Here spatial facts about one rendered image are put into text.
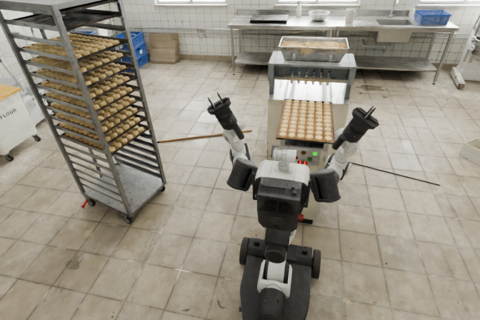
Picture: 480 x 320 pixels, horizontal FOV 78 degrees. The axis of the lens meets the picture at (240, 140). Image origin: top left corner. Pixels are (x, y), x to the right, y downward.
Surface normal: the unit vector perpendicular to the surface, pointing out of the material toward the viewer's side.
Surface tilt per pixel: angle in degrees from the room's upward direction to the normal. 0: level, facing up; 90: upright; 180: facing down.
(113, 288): 0
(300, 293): 0
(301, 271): 0
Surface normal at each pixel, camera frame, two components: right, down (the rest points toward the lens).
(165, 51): -0.21, 0.19
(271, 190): -0.04, -0.82
